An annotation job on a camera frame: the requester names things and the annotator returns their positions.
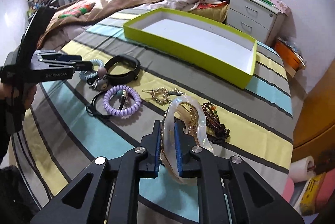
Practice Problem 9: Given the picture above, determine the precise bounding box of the striped bed sheet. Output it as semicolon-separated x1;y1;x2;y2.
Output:
12;9;293;223

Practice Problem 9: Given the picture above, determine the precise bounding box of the gold rhinestone hair clip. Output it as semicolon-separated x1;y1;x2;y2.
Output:
142;87;186;106

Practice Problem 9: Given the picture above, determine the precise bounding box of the person's left hand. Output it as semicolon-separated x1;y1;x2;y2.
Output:
0;83;37;110

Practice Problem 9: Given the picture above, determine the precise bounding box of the cluttered side shelf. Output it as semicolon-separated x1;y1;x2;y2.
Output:
27;0;65;19

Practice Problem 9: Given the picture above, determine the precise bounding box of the green shallow cardboard box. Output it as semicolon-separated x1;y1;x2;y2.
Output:
123;8;257;89

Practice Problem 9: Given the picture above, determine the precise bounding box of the red green striped cushion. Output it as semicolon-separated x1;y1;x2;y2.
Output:
58;3;95;19

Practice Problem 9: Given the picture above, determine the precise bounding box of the black wristband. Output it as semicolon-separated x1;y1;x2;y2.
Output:
104;54;141;86

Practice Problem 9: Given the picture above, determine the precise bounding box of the pink floral box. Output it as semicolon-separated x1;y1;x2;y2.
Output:
263;0;291;15

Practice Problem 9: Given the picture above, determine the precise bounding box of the purple spiral hair tie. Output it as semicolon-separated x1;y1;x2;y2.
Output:
102;84;143;118

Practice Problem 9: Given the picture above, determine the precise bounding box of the orange storage bin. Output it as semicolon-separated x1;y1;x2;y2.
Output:
274;39;306;71

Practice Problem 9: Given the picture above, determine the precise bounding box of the pearlescent large hair claw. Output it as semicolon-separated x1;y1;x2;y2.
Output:
160;95;214;184

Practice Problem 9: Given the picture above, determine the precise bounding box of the wooden door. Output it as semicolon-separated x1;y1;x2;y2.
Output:
292;63;335;162

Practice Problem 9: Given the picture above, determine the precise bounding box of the grey bedside drawer cabinet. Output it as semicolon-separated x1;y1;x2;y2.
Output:
226;0;287;46

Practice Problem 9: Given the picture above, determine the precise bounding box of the black elastic with teal bead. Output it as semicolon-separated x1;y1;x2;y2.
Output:
85;88;130;119

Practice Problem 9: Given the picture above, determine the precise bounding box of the white paper roll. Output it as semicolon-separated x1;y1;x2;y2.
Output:
289;156;316;183

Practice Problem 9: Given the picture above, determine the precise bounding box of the light blue spiral hair tie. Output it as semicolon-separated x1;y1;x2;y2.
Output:
78;58;106;83

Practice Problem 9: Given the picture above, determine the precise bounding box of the brown beaded bracelet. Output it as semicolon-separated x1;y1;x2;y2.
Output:
200;101;232;145

